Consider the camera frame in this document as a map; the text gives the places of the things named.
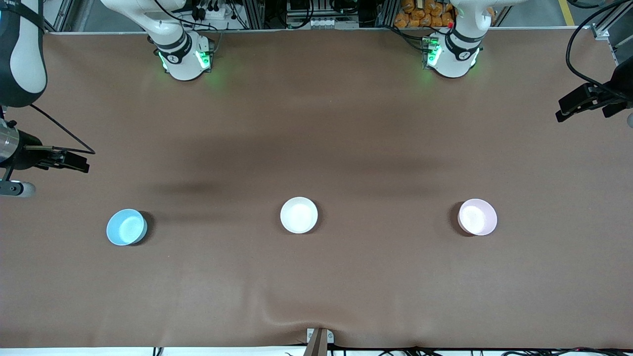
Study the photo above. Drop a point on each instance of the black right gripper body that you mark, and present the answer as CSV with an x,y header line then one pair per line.
x,y
28,154

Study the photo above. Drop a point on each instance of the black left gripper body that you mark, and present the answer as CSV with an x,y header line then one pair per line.
x,y
621,83

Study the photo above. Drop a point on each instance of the light blue bowl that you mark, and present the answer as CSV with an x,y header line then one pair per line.
x,y
126,227

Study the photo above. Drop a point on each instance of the light pink bowl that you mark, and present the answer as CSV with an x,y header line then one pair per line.
x,y
477,217

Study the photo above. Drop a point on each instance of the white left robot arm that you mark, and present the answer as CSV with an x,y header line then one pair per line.
x,y
455,64

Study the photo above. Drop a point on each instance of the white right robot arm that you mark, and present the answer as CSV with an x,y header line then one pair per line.
x,y
183,64

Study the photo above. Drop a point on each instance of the white bowl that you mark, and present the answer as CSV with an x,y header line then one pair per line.
x,y
298,215

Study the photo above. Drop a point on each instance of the orange snack packets pile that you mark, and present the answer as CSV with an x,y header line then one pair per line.
x,y
420,15

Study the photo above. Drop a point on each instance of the power strip with black plugs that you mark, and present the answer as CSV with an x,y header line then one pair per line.
x,y
212,12

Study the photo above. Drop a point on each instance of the brown table mat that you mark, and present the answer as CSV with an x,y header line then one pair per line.
x,y
316,123

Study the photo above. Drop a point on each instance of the white power strip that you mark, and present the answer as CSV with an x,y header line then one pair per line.
x,y
321,22

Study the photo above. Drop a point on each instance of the metal table corner bracket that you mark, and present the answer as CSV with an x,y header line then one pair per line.
x,y
601,32

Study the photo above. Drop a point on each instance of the aluminium frame profile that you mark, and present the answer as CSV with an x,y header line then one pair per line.
x,y
255,12
386,12
613,15

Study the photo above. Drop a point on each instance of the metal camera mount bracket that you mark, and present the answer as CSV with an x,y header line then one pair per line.
x,y
319,343

